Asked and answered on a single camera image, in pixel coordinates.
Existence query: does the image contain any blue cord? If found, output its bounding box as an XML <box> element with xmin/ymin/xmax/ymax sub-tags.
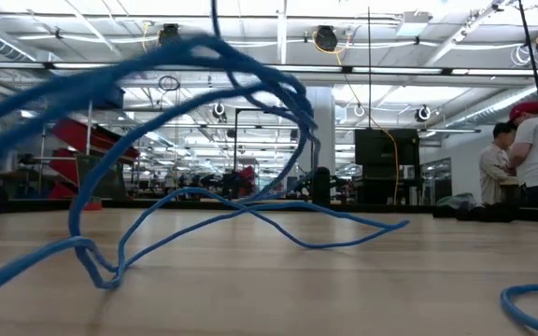
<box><xmin>0</xmin><ymin>0</ymin><xmax>538</xmax><ymax>336</ymax></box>

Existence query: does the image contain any white column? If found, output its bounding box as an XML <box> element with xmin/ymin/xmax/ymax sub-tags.
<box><xmin>304</xmin><ymin>85</ymin><xmax>337</xmax><ymax>176</ymax></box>

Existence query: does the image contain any black monitor cart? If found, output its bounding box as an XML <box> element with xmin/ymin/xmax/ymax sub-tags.
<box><xmin>352</xmin><ymin>163</ymin><xmax>422</xmax><ymax>206</ymax></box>

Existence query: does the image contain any black monitor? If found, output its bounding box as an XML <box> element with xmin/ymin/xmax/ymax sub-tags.
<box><xmin>353</xmin><ymin>128</ymin><xmax>421</xmax><ymax>167</ymax></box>

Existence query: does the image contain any grey office chair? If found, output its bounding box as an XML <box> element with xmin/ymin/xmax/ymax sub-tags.
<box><xmin>74</xmin><ymin>152</ymin><xmax>129</xmax><ymax>201</ymax></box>

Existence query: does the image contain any blue plastic bin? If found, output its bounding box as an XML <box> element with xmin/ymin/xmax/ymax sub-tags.
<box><xmin>93</xmin><ymin>86</ymin><xmax>126</xmax><ymax>110</ymax></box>

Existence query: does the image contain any small red object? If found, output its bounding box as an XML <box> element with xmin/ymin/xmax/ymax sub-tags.
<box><xmin>81</xmin><ymin>196</ymin><xmax>104</xmax><ymax>212</ymax></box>

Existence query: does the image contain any red storage bin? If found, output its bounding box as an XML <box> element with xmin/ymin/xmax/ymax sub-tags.
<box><xmin>49</xmin><ymin>180</ymin><xmax>77</xmax><ymax>201</ymax></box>
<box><xmin>50</xmin><ymin>115</ymin><xmax>141</xmax><ymax>165</ymax></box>
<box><xmin>47</xmin><ymin>147</ymin><xmax>78</xmax><ymax>183</ymax></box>

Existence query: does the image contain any white ceiling box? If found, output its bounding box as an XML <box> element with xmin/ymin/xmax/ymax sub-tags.
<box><xmin>395</xmin><ymin>11</ymin><xmax>433</xmax><ymax>37</ymax></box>

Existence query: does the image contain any metal shelf rack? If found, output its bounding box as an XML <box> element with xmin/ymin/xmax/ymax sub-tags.
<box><xmin>35</xmin><ymin>92</ymin><xmax>144</xmax><ymax>203</ymax></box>

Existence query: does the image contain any black workstation frame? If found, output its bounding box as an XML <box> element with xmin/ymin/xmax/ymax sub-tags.
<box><xmin>233</xmin><ymin>105</ymin><xmax>316</xmax><ymax>197</ymax></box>

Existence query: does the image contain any yellow hanging cable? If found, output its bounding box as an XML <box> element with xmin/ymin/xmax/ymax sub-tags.
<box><xmin>312</xmin><ymin>31</ymin><xmax>400</xmax><ymax>200</ymax></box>

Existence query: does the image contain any black cable loop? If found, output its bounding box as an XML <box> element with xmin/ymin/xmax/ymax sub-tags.
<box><xmin>157</xmin><ymin>74</ymin><xmax>181</xmax><ymax>92</ymax></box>

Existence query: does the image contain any thin black hanging cable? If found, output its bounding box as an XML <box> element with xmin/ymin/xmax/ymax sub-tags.
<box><xmin>367</xmin><ymin>7</ymin><xmax>373</xmax><ymax>130</ymax></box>

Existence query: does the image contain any yellow reel cable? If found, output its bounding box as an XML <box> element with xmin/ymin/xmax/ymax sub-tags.
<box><xmin>140</xmin><ymin>21</ymin><xmax>153</xmax><ymax>53</ymax></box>

